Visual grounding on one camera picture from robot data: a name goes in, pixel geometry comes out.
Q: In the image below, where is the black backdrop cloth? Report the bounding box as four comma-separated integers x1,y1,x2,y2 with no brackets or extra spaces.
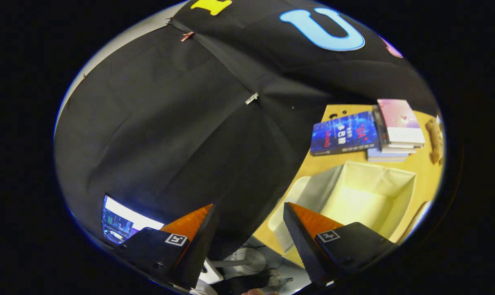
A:
54,0,438,263

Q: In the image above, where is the pale blue cover book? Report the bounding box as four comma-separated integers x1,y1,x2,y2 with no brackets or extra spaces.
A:
366,147,408,163

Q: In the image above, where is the white plastic device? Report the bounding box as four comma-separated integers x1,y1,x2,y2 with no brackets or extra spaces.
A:
198,258,225,285

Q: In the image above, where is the brown plush toy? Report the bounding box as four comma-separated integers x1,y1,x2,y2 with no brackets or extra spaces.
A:
425,118,444,164

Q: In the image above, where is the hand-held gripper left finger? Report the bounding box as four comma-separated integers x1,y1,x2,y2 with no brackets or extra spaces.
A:
113,204,219,290

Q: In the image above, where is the round grey base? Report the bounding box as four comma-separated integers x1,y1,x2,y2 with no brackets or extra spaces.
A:
225,248,268,274

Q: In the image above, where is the lit computer monitor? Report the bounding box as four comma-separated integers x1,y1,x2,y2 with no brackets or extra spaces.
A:
101,195,165,245

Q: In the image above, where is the pale green storage box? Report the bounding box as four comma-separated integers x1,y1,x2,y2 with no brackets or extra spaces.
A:
268,161,417,267

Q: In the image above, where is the pink cover book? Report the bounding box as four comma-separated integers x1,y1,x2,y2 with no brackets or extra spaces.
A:
377,98,426,149

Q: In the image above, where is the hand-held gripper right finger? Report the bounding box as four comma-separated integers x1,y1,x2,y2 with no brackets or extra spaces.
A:
283,202,398,287

